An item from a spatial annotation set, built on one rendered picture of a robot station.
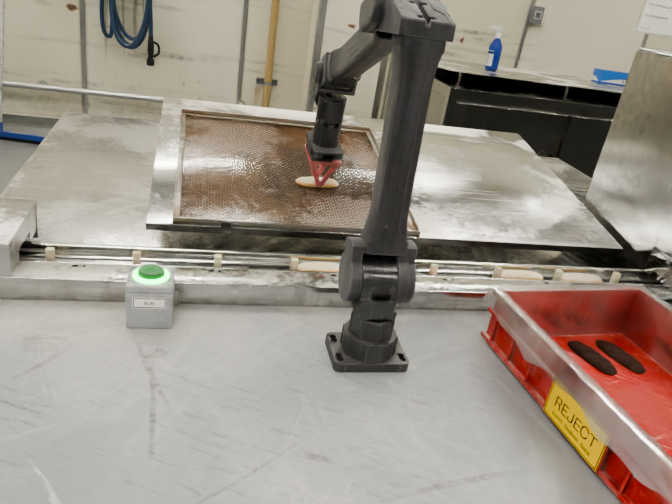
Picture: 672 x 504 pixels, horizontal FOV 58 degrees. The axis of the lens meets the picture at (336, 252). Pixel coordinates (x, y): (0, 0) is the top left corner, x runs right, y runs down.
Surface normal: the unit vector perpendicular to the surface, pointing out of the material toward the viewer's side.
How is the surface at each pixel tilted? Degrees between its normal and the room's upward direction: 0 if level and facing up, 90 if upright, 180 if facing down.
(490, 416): 0
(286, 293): 90
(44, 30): 90
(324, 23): 90
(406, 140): 86
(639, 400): 0
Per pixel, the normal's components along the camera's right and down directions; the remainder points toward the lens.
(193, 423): 0.15, -0.89
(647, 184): -0.97, -0.04
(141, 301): 0.20, 0.45
